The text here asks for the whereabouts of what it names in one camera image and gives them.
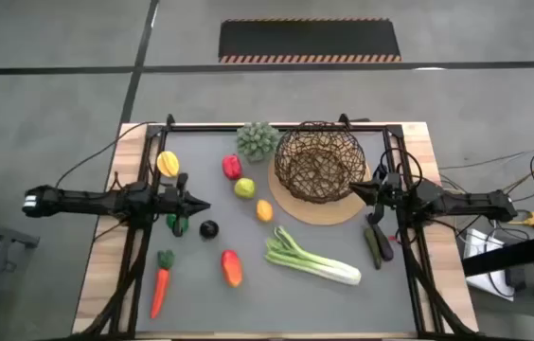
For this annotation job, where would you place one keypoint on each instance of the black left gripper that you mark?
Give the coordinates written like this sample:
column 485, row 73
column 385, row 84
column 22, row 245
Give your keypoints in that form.
column 172, row 203

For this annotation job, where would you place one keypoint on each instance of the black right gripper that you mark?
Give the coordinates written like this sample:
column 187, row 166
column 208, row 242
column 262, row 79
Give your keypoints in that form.
column 392, row 192

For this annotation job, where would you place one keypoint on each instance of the black plum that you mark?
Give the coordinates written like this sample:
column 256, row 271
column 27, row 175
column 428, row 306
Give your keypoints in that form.
column 209, row 229

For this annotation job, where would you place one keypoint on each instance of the round green lime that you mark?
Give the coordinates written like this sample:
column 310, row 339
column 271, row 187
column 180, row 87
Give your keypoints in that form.
column 170, row 222

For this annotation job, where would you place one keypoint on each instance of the red bell pepper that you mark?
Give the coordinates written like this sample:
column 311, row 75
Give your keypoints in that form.
column 232, row 166

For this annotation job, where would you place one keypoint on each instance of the dark purple eggplant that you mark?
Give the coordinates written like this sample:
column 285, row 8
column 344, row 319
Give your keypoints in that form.
column 384, row 246

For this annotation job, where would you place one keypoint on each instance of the small orange fruit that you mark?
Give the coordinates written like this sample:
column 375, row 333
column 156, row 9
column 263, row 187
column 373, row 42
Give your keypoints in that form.
column 264, row 210

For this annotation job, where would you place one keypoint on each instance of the red and yellow mango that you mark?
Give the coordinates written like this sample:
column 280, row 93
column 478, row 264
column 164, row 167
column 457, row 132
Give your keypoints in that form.
column 232, row 268

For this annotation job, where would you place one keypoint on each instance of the orange carrot with green top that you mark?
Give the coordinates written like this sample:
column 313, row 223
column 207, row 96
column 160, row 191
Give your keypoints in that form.
column 160, row 286

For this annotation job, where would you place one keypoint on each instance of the green celery bunch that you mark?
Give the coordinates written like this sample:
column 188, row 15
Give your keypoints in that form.
column 314, row 263

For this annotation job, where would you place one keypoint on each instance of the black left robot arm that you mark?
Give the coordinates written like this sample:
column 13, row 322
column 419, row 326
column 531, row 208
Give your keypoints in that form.
column 82, row 201

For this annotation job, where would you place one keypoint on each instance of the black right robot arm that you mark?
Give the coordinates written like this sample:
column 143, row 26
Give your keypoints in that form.
column 461, row 201

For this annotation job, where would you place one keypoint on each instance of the green cucumber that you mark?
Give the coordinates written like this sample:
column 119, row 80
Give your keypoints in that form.
column 373, row 248

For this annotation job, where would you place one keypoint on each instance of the round wooden board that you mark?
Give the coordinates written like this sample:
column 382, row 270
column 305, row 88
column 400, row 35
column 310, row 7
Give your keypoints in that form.
column 314, row 213

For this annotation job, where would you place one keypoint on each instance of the potted green succulent plant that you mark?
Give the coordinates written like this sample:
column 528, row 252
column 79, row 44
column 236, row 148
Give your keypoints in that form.
column 257, row 141

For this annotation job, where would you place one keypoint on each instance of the white box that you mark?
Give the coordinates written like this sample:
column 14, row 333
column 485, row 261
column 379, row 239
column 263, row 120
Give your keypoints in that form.
column 477, row 246

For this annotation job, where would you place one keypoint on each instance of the black hazard-striped floor mat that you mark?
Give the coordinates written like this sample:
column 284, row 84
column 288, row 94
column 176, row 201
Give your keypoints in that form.
column 309, row 38

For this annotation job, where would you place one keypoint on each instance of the black aluminium table frame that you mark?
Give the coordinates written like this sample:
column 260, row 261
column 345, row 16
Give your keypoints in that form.
column 129, row 265

